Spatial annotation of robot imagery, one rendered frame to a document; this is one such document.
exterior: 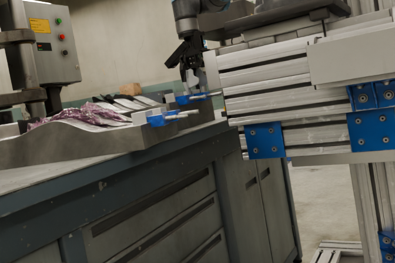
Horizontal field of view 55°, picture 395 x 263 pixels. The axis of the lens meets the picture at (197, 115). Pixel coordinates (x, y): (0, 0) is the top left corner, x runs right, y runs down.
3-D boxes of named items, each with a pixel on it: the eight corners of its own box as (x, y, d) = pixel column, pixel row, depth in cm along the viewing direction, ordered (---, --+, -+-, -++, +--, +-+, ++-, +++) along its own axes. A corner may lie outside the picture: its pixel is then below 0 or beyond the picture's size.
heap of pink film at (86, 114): (133, 120, 109) (127, 93, 109) (103, 128, 92) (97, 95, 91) (54, 133, 115) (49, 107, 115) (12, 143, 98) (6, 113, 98)
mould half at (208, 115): (215, 120, 136) (208, 82, 135) (174, 132, 114) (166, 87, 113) (113, 133, 162) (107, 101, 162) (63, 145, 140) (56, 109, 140)
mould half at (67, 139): (178, 132, 110) (171, 95, 109) (144, 149, 85) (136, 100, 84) (30, 155, 122) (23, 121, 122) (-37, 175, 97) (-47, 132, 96)
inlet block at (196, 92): (226, 100, 126) (224, 84, 126) (220, 102, 122) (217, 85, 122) (193, 105, 133) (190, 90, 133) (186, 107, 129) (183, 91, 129)
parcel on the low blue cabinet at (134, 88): (143, 94, 874) (140, 81, 872) (134, 95, 844) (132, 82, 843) (128, 97, 893) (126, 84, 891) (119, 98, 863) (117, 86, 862)
